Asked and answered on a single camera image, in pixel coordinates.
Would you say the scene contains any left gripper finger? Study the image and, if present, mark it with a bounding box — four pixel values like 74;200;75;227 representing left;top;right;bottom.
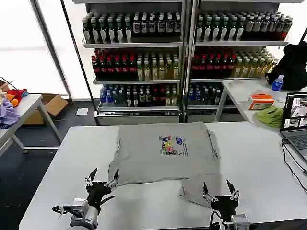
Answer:
103;169;120;189
84;167;98;187

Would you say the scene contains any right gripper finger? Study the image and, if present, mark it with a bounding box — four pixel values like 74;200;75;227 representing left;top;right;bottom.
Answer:
202;182;218;204
226;179;240;201

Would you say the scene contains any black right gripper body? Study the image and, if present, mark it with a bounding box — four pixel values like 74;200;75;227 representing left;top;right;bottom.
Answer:
210;195;240;223

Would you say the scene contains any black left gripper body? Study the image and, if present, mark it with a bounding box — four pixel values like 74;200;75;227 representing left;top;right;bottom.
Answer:
85;181;113;212

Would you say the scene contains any grey printed T-shirt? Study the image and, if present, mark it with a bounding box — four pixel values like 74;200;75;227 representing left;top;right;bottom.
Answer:
107;121;222;209

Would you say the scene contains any green cloth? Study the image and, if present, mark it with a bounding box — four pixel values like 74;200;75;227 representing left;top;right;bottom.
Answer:
254;106;285;128

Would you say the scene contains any brown cardboard box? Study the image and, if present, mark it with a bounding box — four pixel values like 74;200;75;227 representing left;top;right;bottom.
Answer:
23;93;69;125

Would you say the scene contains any grey open laptop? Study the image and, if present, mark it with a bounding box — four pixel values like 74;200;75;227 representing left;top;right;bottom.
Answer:
279;92;307;164

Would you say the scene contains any orange tissue box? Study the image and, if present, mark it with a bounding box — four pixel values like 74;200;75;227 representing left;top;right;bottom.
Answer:
248;93;275;111

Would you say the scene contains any white side table with clothes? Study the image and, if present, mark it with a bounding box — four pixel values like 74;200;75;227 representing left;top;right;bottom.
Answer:
0;94;63;158

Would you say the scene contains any purple cloth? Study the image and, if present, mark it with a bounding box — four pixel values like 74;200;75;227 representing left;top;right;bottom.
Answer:
0;98;21;126

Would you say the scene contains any red and orange cloth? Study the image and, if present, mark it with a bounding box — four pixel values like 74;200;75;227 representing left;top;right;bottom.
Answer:
5;88;29;107

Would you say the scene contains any black slanted pole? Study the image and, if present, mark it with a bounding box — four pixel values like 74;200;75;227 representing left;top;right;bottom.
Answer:
60;0;99;126

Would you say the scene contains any blue water bottle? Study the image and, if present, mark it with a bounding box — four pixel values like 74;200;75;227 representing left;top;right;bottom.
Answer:
271;74;284;92

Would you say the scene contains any shelf of bottles, dark labels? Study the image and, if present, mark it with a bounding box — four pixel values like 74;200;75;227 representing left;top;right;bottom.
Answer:
71;0;189;126

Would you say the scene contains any shelf of bottles, green caps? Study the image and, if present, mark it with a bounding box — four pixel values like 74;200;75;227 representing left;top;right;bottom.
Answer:
187;0;294;123

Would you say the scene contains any black bag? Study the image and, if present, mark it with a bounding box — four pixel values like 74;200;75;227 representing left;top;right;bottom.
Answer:
264;42;307;91

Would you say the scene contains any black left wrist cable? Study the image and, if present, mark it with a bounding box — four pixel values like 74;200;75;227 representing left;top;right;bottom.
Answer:
99;195;116;207

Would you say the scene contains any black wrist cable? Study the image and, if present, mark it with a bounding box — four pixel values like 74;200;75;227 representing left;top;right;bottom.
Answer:
99;195;116;207
209;210;228;230

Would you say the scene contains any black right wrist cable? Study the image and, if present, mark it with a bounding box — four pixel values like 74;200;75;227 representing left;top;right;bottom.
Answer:
209;210;228;230

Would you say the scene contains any black laptop cable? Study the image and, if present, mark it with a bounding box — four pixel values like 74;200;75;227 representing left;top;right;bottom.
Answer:
281;138;307;192

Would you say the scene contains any grey window frame post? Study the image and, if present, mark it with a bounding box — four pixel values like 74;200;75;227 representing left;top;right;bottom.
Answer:
29;0;71;98

